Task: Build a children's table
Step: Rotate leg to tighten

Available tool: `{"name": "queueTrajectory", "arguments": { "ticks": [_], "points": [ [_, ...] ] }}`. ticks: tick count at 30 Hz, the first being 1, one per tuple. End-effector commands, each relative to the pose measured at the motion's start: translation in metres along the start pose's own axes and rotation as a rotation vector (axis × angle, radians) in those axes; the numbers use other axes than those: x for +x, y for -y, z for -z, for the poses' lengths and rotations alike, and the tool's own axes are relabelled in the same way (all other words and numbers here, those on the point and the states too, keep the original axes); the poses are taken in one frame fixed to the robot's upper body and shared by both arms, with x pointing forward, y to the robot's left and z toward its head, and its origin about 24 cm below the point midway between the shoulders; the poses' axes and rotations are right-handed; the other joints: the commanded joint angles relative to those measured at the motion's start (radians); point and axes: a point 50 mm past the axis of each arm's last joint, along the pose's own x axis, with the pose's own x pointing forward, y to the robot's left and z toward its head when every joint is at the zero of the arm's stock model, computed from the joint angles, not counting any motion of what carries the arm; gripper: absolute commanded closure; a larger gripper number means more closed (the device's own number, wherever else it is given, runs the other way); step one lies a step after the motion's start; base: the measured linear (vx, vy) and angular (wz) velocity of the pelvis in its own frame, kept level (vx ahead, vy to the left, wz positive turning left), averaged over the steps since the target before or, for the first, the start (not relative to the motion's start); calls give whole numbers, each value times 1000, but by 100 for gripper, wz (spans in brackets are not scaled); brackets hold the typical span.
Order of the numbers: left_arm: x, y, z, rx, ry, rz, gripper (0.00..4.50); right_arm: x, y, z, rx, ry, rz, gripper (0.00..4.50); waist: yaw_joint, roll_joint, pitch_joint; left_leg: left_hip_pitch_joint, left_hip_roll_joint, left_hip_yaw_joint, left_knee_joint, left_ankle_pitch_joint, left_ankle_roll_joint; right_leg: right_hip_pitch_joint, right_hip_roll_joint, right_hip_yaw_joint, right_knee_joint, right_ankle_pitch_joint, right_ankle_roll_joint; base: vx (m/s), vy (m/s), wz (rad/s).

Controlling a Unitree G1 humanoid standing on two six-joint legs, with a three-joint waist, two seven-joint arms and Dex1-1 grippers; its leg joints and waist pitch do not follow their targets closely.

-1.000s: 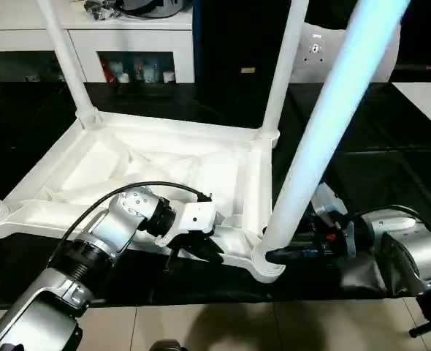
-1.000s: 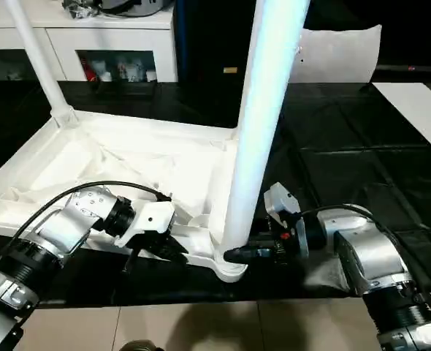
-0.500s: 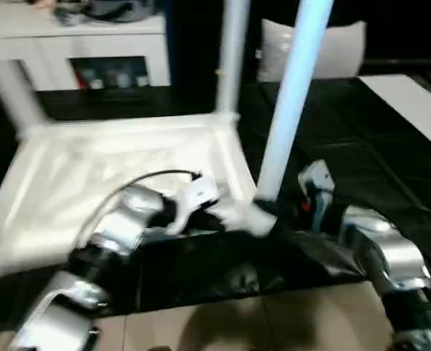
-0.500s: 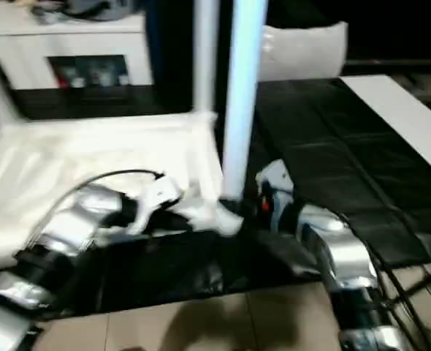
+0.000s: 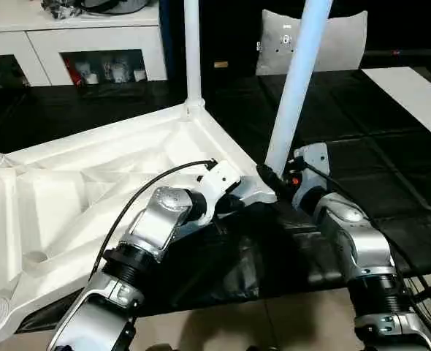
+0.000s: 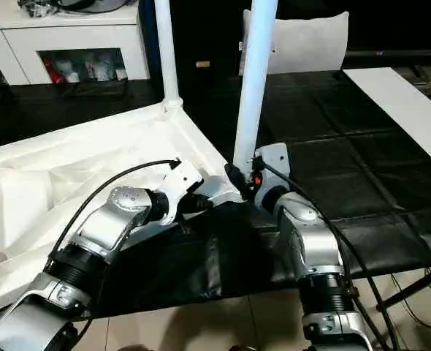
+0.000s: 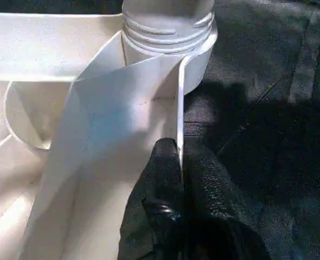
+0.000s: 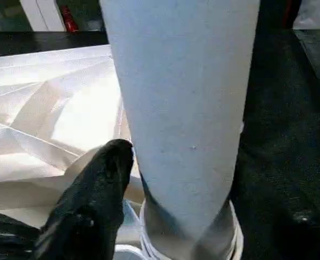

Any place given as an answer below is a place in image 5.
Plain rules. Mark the white plastic table top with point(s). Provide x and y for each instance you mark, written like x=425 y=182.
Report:
x=69 y=205

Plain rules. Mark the white cabinet with glass doors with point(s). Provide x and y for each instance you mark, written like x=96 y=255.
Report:
x=69 y=36

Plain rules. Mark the black stand foot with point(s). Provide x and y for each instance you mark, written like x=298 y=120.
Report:
x=429 y=291

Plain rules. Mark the dark grey helmet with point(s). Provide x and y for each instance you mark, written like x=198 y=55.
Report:
x=120 y=4

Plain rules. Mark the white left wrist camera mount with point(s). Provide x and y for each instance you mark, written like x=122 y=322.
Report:
x=219 y=181

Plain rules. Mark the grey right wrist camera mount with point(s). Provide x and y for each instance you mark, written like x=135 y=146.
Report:
x=312 y=157

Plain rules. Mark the black work mat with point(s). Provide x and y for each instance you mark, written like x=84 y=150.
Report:
x=391 y=161

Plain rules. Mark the dark clutter pile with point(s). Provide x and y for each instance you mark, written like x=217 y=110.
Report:
x=58 y=7

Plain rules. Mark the black cabinet with gold label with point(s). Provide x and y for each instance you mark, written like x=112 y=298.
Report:
x=230 y=36

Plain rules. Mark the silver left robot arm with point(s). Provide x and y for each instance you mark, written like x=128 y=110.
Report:
x=157 y=219

